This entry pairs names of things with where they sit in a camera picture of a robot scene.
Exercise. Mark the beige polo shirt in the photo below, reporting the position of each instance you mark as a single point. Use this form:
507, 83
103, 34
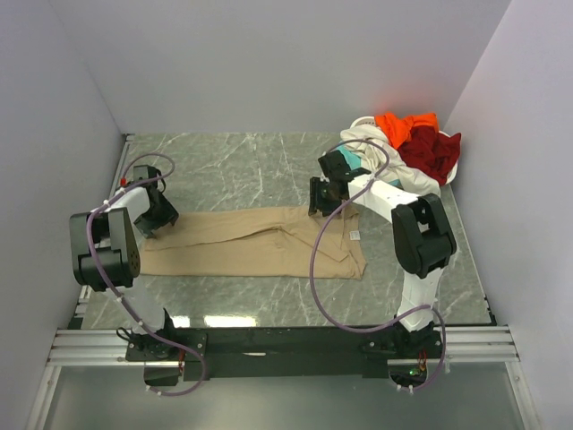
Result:
260, 242

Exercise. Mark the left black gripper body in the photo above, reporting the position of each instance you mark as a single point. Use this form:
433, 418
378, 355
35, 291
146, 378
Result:
156, 218

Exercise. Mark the orange shirt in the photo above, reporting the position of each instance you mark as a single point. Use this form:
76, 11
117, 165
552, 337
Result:
399, 130

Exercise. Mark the dark red shirt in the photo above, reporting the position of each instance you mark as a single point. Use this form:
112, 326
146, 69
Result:
431, 152

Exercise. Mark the white shirt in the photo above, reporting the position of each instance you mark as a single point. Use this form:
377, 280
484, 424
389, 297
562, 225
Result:
397, 172

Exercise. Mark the teal shirt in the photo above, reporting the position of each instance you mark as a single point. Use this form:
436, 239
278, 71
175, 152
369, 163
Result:
373, 158

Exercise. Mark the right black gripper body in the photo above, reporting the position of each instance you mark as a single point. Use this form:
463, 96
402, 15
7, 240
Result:
321, 197

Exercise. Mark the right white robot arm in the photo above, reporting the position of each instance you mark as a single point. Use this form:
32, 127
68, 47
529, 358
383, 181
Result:
422, 236

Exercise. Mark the black base beam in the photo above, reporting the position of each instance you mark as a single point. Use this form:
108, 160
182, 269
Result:
279, 351

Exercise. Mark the aluminium rail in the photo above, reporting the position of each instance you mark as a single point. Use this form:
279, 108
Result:
479, 344

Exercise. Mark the white laundry basket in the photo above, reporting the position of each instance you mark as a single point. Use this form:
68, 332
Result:
370, 120

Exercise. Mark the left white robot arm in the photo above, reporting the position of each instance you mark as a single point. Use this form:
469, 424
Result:
105, 254

